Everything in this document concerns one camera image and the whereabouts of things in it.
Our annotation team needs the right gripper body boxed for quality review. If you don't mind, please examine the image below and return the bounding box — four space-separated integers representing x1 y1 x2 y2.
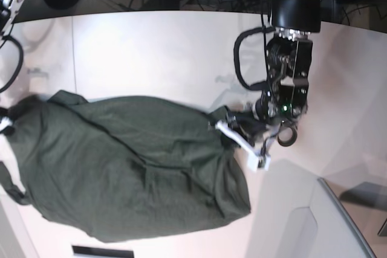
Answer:
1 108 14 135

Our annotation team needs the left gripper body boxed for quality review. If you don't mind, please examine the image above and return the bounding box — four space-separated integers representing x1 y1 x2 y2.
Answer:
226 105 281 146

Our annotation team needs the dark green t-shirt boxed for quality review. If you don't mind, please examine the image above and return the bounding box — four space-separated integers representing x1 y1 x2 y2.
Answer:
1 91 251 242

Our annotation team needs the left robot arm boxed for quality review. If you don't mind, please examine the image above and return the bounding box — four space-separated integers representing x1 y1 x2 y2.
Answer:
214 0 321 172

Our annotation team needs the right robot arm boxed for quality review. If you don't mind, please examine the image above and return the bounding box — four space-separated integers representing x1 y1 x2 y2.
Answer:
1 0 25 92

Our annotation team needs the grey tape roll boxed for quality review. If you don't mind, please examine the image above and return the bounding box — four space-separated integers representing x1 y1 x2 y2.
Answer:
277 126 298 147

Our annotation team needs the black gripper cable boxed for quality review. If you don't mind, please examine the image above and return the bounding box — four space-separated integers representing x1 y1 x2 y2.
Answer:
233 27 278 91

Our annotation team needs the white table cable slot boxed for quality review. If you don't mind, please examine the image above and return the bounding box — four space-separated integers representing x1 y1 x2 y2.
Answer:
72 245 135 258

